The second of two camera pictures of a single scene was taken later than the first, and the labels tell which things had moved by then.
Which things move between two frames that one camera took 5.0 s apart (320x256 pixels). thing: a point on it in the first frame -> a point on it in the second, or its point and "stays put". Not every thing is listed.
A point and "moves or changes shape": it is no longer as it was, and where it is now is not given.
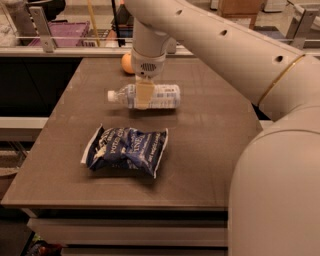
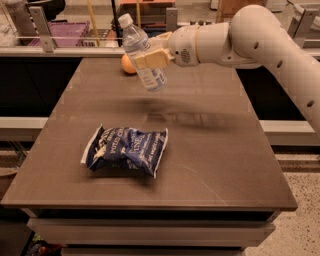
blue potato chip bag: (126, 147) stays put
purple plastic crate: (65, 33) stays put
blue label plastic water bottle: (165, 96) moves or changes shape
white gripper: (147, 67) -> (181, 46)
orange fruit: (127, 63) stays put
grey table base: (130, 231) stays put
